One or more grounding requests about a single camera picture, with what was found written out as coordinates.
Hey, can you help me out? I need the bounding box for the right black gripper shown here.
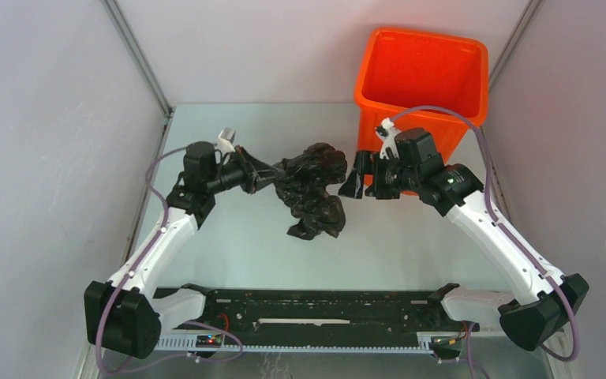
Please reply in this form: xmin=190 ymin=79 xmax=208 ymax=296
xmin=338 ymin=149 xmax=420 ymax=200

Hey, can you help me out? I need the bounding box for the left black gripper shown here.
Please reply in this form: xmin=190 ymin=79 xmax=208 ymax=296
xmin=206 ymin=145 xmax=285 ymax=195

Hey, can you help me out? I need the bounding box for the black plastic trash bag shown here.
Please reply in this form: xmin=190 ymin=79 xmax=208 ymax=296
xmin=274 ymin=142 xmax=348 ymax=241

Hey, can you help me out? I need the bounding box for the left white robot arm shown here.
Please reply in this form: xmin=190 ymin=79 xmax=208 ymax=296
xmin=84 ymin=141 xmax=284 ymax=358

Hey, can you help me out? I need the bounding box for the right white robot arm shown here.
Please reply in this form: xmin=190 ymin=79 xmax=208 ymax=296
xmin=339 ymin=126 xmax=589 ymax=351

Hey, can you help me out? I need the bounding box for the orange plastic trash bin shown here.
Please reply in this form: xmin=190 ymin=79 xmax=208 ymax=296
xmin=354 ymin=27 xmax=489 ymax=163

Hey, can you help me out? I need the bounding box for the small electronics board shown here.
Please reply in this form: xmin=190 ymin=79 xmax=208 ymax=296
xmin=195 ymin=334 xmax=223 ymax=347

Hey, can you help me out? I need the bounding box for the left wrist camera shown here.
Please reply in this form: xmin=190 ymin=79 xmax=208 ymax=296
xmin=215 ymin=127 xmax=235 ymax=154

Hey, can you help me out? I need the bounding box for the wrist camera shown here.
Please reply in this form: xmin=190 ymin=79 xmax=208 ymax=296
xmin=215 ymin=127 xmax=235 ymax=154
xmin=376 ymin=118 xmax=401 ymax=159

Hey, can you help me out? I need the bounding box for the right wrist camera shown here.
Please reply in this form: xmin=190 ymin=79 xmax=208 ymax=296
xmin=376 ymin=118 xmax=401 ymax=159

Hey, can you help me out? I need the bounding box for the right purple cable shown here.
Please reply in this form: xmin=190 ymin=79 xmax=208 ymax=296
xmin=391 ymin=105 xmax=581 ymax=363

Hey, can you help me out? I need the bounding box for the purple cable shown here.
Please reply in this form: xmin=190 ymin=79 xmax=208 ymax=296
xmin=95 ymin=146 xmax=245 ymax=377
xmin=391 ymin=105 xmax=581 ymax=363

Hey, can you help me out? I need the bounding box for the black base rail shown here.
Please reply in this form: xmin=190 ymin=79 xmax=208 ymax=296
xmin=160 ymin=287 xmax=465 ymax=350

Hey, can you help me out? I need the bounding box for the white cable duct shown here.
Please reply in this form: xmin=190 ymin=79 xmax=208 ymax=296
xmin=155 ymin=334 xmax=433 ymax=354

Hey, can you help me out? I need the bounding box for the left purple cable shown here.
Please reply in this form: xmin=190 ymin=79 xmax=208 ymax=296
xmin=95 ymin=146 xmax=245 ymax=377

